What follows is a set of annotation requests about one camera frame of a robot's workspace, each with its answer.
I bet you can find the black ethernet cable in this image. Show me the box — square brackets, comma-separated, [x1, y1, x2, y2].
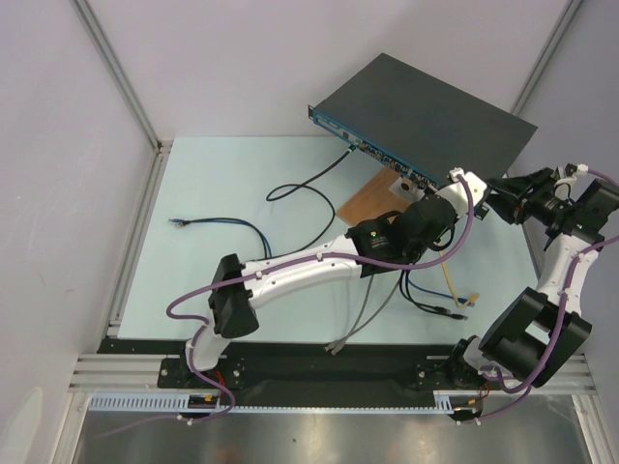
[397, 270, 445, 315]
[404, 273, 469, 323]

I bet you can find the grey ethernet cable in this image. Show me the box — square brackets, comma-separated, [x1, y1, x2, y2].
[325, 276, 373, 356]
[320, 273, 402, 352]

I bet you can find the blue ethernet cable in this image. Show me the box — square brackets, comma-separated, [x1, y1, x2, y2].
[410, 277, 473, 308]
[166, 217, 275, 262]

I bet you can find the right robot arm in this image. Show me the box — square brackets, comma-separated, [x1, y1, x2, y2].
[442, 164, 618, 393]

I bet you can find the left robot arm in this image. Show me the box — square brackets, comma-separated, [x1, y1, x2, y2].
[178, 193, 467, 387]

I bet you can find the wooden base board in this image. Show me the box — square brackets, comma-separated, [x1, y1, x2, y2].
[337, 168, 410, 226]

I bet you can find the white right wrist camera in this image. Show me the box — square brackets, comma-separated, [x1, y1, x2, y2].
[554, 163, 589, 199]

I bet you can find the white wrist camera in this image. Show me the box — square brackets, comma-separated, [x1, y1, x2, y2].
[436, 167, 486, 218]
[554, 163, 589, 199]

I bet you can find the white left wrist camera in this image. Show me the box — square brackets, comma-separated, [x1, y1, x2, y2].
[436, 167, 486, 218]

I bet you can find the yellow ethernet cable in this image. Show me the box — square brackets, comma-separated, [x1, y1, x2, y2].
[437, 248, 481, 310]

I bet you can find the metal switch stand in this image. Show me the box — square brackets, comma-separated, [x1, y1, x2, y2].
[389, 177, 425, 204]

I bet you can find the blue ethernet cable plugged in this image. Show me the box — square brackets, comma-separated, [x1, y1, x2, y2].
[410, 277, 473, 308]

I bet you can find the blue-faced black network switch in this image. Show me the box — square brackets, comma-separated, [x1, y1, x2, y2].
[308, 53, 537, 189]

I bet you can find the black ethernet cable plugged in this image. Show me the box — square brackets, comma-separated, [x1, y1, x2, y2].
[404, 273, 469, 323]

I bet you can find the black cable teal plug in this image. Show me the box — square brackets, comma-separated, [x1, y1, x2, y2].
[265, 146, 355, 258]

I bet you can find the aluminium front frame rail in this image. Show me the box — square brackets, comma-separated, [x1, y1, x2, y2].
[69, 354, 597, 395]

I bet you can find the right aluminium frame post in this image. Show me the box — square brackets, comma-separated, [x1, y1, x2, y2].
[510, 0, 586, 116]

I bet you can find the aluminium frame post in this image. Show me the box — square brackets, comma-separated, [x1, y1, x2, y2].
[510, 0, 586, 116]
[72, 0, 173, 155]

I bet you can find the grey ethernet cable plugged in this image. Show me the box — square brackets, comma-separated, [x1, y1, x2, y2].
[320, 273, 402, 352]

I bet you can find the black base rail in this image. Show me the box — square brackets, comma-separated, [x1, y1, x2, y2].
[98, 338, 488, 409]

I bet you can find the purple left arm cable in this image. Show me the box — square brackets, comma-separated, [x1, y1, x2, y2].
[165, 172, 475, 426]

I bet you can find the left aluminium frame post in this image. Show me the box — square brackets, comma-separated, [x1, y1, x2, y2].
[72, 0, 173, 155]

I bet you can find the white slotted cable duct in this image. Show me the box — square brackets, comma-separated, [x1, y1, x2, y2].
[88, 392, 478, 415]

